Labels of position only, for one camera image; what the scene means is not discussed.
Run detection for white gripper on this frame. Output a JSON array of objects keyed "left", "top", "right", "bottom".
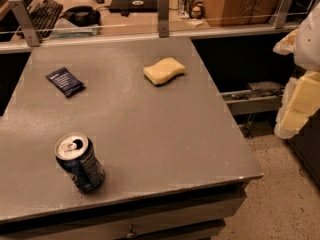
[{"left": 273, "top": 29, "right": 320, "bottom": 139}]

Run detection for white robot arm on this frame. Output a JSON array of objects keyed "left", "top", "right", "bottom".
[{"left": 273, "top": 3, "right": 320, "bottom": 139}]

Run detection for yellow kitchen sponge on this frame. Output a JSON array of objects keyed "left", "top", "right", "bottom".
[{"left": 143, "top": 57, "right": 185, "bottom": 86}]

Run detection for brown cardboard box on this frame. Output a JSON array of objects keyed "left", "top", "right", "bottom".
[{"left": 202, "top": 0, "right": 279, "bottom": 27}]

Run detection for small round brown jar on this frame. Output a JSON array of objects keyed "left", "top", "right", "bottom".
[{"left": 190, "top": 6, "right": 203, "bottom": 19}]

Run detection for metal tin can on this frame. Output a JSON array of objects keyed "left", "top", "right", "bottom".
[{"left": 178, "top": 0, "right": 195, "bottom": 18}]

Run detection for grey cabinet drawer front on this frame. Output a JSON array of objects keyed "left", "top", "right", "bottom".
[{"left": 0, "top": 187, "right": 246, "bottom": 240}]

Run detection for black closed laptop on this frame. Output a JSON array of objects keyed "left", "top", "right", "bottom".
[{"left": 109, "top": 0, "right": 157, "bottom": 13}]

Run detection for black headphones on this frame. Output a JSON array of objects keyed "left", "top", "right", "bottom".
[{"left": 62, "top": 6, "right": 100, "bottom": 27}]

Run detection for dark blue snack packet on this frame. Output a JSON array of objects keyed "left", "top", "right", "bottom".
[{"left": 46, "top": 67, "right": 84, "bottom": 98}]

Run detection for dark blue soda can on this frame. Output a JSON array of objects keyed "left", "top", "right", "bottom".
[{"left": 55, "top": 133, "right": 105, "bottom": 193}]

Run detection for glass partition with metal brackets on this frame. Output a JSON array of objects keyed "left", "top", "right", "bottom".
[{"left": 1, "top": 0, "right": 319, "bottom": 46}]

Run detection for black computer keyboard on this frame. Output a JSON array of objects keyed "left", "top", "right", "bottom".
[{"left": 29, "top": 0, "right": 63, "bottom": 38}]

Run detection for grey metal shelf rail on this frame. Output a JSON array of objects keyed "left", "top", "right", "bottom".
[{"left": 221, "top": 81, "right": 284, "bottom": 115}]

